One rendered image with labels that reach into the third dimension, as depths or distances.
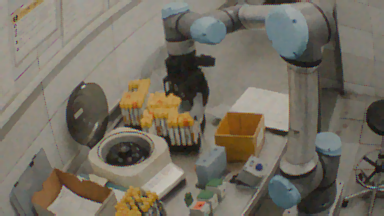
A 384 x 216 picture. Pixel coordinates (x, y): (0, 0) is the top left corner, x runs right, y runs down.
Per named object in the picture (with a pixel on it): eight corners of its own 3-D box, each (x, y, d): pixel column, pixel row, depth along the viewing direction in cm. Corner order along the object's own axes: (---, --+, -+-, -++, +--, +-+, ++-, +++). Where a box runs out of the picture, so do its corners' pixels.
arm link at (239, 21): (339, -3, 115) (236, -2, 156) (320, 1, 109) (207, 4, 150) (353, 37, 117) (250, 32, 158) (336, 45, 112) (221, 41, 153)
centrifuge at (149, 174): (153, 209, 172) (143, 182, 165) (89, 181, 187) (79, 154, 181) (195, 173, 188) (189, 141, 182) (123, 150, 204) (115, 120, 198)
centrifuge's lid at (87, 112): (65, 99, 173) (54, 98, 178) (87, 164, 183) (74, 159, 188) (100, 67, 187) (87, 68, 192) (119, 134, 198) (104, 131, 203)
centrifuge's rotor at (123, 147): (134, 184, 176) (128, 166, 173) (100, 169, 185) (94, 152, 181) (161, 160, 187) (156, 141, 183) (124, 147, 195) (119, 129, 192)
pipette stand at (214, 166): (214, 191, 178) (211, 167, 173) (194, 186, 181) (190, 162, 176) (231, 173, 184) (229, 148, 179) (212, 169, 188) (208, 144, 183)
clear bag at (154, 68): (179, 109, 222) (171, 62, 213) (133, 110, 226) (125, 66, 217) (193, 74, 244) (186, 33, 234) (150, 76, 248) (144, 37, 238)
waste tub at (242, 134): (255, 162, 187) (254, 136, 182) (216, 161, 192) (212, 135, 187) (266, 138, 198) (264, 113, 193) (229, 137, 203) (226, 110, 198)
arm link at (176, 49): (175, 30, 159) (201, 33, 155) (177, 44, 161) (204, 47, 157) (159, 41, 154) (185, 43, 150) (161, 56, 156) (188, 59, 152)
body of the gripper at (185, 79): (164, 99, 161) (158, 57, 155) (183, 83, 167) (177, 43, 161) (190, 104, 157) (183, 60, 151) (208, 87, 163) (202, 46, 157)
